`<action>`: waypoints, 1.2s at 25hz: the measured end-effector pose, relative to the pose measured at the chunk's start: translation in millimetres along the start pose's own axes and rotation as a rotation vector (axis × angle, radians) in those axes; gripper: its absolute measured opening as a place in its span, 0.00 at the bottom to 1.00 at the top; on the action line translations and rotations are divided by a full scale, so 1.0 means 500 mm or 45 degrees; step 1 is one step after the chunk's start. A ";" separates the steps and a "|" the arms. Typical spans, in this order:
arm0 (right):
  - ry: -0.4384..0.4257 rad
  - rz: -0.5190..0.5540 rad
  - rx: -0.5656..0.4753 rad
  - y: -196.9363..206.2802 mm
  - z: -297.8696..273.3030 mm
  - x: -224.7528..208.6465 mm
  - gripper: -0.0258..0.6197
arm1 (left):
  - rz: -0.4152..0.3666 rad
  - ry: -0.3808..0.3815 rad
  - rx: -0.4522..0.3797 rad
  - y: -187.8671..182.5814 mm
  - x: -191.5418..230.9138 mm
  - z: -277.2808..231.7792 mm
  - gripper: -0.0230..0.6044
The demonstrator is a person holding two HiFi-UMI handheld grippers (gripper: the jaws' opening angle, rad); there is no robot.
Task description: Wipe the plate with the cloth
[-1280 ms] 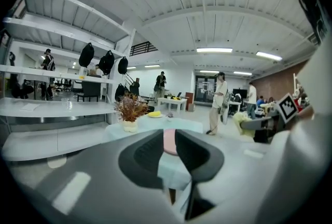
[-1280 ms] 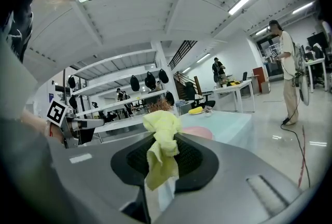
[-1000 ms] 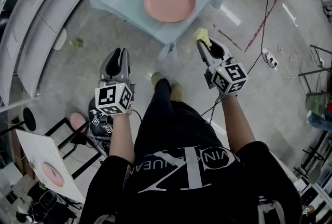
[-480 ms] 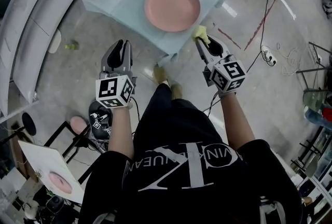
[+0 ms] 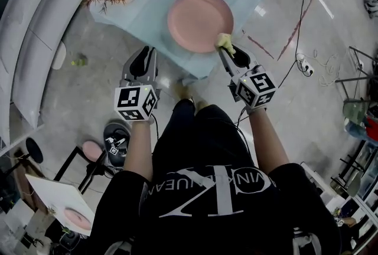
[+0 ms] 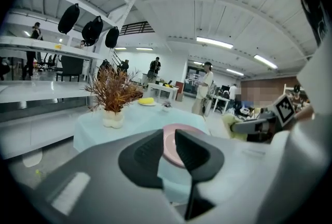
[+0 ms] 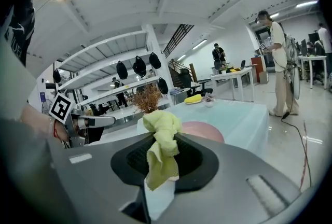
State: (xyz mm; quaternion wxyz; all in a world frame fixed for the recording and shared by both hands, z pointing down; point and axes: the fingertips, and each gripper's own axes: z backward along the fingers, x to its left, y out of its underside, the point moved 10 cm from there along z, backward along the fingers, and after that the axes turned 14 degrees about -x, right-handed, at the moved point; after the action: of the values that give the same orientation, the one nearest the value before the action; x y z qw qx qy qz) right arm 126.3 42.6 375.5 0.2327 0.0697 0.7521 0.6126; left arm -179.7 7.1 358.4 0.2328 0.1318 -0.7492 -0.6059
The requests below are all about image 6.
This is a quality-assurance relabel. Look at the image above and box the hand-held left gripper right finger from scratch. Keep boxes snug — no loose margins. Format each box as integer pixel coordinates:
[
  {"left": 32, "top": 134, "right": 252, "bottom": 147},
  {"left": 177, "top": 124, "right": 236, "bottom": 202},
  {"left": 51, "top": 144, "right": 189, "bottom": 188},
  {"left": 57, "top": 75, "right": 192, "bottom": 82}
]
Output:
[{"left": 174, "top": 129, "right": 225, "bottom": 221}]

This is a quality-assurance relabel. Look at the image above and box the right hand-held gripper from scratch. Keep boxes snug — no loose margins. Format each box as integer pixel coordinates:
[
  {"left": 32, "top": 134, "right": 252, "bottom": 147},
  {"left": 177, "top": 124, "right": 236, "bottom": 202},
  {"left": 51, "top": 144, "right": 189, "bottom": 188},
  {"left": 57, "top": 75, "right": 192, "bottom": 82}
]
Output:
[{"left": 230, "top": 94, "right": 296, "bottom": 143}]

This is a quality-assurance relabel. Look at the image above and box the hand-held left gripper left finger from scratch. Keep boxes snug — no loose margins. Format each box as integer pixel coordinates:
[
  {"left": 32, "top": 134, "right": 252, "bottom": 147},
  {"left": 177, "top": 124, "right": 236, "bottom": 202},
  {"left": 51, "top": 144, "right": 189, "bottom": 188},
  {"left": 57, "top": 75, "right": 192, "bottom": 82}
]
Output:
[{"left": 118, "top": 129, "right": 165, "bottom": 190}]

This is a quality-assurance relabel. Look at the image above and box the pink plate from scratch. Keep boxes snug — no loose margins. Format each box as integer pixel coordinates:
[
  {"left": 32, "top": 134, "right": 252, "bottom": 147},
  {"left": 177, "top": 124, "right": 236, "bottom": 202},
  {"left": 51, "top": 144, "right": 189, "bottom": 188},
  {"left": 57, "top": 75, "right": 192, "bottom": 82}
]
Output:
[{"left": 162, "top": 123, "right": 208, "bottom": 169}]

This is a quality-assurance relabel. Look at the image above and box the person's right forearm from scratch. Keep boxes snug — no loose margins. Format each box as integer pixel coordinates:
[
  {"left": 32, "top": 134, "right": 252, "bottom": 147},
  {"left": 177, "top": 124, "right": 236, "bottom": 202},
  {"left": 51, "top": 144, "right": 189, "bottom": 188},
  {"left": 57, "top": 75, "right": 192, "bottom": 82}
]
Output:
[{"left": 292, "top": 104, "right": 316, "bottom": 129}]

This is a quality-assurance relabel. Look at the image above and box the light blue tablecloth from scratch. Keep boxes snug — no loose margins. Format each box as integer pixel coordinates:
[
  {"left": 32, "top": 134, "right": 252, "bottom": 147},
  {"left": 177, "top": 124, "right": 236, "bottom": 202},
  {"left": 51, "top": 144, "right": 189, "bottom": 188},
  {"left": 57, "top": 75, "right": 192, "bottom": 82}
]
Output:
[{"left": 73, "top": 100, "right": 211, "bottom": 204}]

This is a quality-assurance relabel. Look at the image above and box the black glass door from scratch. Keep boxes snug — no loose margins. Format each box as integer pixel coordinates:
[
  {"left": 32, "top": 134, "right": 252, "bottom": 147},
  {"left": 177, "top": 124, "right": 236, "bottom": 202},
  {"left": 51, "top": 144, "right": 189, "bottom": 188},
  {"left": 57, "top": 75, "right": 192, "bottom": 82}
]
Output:
[{"left": 185, "top": 66, "right": 205, "bottom": 95}]

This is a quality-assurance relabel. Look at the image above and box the brown plant in white vase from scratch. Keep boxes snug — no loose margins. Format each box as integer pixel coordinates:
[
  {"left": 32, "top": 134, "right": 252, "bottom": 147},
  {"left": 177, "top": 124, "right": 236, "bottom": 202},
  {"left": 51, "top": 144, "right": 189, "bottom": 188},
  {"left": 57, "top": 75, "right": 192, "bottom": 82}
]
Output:
[{"left": 84, "top": 64, "right": 144, "bottom": 130}]

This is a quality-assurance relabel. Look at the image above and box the white square table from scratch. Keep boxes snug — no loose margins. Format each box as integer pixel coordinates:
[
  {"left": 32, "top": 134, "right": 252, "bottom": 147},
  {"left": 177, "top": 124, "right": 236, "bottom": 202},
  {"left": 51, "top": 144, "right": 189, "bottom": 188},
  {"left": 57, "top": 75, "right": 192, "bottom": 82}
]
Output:
[{"left": 147, "top": 82, "right": 179, "bottom": 101}]

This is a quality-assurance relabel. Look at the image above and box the white oval board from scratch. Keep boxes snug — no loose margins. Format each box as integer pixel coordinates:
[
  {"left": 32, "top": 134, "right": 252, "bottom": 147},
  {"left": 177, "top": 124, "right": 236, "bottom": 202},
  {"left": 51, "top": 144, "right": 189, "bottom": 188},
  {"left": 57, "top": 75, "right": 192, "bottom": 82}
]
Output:
[{"left": 22, "top": 149, "right": 44, "bottom": 168}]

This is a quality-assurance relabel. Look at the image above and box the black chair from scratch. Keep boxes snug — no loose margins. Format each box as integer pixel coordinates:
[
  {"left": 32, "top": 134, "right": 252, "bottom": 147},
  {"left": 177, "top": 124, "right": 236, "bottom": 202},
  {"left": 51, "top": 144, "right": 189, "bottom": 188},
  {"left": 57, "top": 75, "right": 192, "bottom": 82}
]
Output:
[{"left": 56, "top": 55, "right": 84, "bottom": 82}]

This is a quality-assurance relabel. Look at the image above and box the black hanging bag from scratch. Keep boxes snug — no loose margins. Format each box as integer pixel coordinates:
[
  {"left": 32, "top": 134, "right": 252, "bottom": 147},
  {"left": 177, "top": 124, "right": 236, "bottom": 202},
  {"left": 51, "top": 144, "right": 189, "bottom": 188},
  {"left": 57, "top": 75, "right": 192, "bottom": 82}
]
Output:
[
  {"left": 105, "top": 26, "right": 120, "bottom": 49},
  {"left": 81, "top": 15, "right": 104, "bottom": 47},
  {"left": 58, "top": 3, "right": 80, "bottom": 35}
]

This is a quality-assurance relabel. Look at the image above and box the black mezzanine railing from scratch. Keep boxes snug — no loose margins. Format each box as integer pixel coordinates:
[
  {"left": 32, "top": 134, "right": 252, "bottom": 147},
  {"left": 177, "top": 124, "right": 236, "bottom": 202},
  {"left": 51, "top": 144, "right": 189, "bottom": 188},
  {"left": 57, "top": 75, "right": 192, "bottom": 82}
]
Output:
[{"left": 119, "top": 21, "right": 156, "bottom": 36}]

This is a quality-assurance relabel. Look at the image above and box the white metal shelf rack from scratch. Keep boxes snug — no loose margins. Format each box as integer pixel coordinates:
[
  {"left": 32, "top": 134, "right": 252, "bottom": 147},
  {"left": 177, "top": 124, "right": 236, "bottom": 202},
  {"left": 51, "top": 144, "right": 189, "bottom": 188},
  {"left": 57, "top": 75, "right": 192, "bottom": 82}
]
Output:
[{"left": 0, "top": 0, "right": 137, "bottom": 159}]

